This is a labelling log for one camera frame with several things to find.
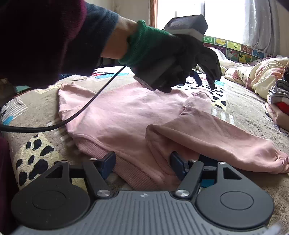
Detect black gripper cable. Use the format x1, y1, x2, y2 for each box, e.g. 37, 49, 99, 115
0, 65, 127, 133

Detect left hand black green glove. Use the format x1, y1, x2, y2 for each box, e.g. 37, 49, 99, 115
119, 15, 222, 93

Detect colourful alphabet bed bumper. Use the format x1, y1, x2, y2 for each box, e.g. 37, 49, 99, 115
203, 36, 273, 64

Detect folded grey white garments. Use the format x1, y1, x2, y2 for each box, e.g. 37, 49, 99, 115
267, 79, 289, 105

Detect pink sweatshirt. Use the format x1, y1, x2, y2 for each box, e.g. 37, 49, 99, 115
58, 83, 288, 191

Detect cream floral duvet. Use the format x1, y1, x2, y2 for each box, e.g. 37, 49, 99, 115
213, 48, 288, 99

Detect folded red black garment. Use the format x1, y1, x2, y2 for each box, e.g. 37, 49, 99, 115
275, 102, 289, 115

